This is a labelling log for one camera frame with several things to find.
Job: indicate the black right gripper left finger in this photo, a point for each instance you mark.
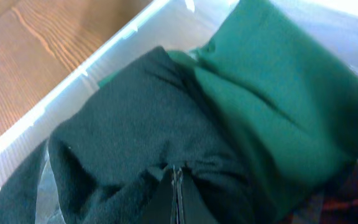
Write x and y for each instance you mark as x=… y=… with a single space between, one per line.
x=162 y=208

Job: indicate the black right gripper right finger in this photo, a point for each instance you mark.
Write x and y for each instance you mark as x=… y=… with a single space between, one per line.
x=190 y=207

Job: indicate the red navy plaid shirt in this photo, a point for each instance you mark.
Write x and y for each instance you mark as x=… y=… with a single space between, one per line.
x=336 y=203

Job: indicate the black garment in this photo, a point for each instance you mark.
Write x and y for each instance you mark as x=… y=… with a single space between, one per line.
x=109 y=158

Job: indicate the dark green garment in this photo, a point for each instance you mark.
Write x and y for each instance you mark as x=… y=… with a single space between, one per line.
x=287 y=106

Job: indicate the clear plastic storage bin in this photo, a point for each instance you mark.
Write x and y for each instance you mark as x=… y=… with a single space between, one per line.
x=179 y=25

